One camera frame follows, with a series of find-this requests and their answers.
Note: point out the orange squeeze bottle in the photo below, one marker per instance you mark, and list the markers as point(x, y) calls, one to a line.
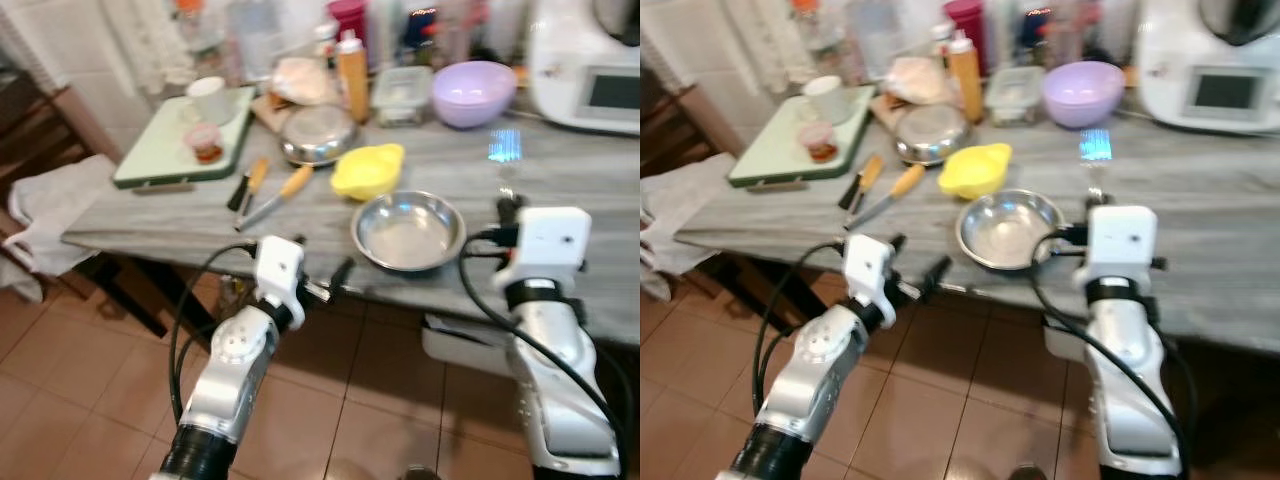
point(965, 80)
point(352, 80)

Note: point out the iridescent blue fork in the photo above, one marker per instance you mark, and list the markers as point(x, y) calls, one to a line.
point(505, 145)
point(1096, 145)

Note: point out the steel tongs with orange tips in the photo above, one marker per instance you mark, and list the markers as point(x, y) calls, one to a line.
point(295, 183)
point(905, 182)

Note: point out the clear bag with bread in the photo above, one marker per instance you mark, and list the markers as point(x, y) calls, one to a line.
point(300, 82)
point(915, 80)

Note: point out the shallow stainless steel plate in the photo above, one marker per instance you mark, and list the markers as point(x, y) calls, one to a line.
point(1005, 235)
point(408, 235)

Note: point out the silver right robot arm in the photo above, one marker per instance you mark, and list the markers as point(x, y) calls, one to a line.
point(560, 380)
point(1135, 380)

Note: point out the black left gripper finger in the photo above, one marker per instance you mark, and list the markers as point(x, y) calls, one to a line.
point(938, 273)
point(343, 275)

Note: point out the clear lidded food container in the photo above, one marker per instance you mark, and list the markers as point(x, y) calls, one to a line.
point(402, 95)
point(1015, 95)

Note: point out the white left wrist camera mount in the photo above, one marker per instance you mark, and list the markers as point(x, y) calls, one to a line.
point(278, 265)
point(865, 265)

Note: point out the purple plastic bowl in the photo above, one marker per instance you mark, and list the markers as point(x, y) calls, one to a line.
point(1083, 95)
point(475, 95)

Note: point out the small bottle with white cap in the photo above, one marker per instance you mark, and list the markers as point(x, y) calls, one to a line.
point(325, 38)
point(940, 38)

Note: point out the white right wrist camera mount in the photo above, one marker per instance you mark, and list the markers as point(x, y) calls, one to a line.
point(550, 240)
point(1125, 240)

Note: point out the maroon plastic tumbler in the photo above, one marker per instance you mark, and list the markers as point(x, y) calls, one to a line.
point(965, 20)
point(348, 18)

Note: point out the small clear sauce cup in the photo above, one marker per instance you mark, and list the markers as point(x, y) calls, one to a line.
point(203, 145)
point(820, 142)

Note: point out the brown paper sheet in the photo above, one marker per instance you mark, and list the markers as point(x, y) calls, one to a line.
point(885, 105)
point(268, 108)

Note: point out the white kitchen appliance with screen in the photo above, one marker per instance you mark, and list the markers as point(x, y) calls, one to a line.
point(1200, 60)
point(580, 60)

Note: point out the dark wooden chair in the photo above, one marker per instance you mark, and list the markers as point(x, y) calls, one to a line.
point(665, 120)
point(40, 120)

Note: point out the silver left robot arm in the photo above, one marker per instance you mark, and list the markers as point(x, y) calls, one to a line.
point(810, 380)
point(230, 380)

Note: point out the white hanging cloth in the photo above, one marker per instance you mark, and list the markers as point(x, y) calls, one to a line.
point(745, 40)
point(140, 40)

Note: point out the pale green cutting board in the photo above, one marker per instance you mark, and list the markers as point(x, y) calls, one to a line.
point(170, 145)
point(785, 145)

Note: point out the upturned stainless steel bowl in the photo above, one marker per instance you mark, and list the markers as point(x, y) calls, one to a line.
point(318, 135)
point(930, 133)

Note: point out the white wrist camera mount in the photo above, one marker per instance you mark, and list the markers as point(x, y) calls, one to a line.
point(865, 265)
point(278, 265)
point(1125, 240)
point(550, 240)

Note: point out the white ceramic mug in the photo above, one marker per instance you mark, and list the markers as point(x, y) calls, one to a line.
point(830, 98)
point(212, 100)

